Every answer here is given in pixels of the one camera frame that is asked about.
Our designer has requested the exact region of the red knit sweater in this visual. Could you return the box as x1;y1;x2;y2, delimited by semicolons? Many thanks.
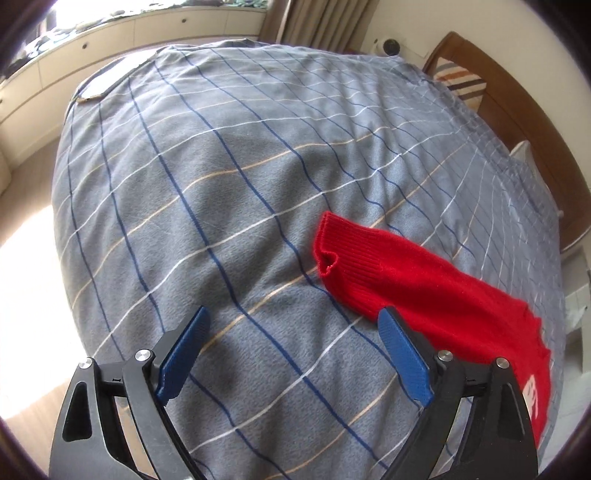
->
312;212;551;439

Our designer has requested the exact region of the blue-grey checked duvet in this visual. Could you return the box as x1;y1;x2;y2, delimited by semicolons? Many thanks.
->
52;40;565;479

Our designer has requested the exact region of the white pillow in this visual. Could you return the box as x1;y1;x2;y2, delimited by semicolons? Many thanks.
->
510;140;564;220

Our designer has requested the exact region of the wooden headboard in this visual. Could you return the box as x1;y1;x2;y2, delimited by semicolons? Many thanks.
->
423;31;590;252

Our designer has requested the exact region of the white window bench cabinet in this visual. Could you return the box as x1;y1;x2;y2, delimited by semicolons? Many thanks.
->
1;7;266;170

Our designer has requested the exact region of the striped cushion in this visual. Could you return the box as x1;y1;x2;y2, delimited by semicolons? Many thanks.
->
434;57;487;112

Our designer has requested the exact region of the white round speaker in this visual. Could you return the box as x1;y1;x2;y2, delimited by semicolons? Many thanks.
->
370;38;402;57

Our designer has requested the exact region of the beige curtain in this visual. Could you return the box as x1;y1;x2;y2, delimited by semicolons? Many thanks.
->
259;0;379;53

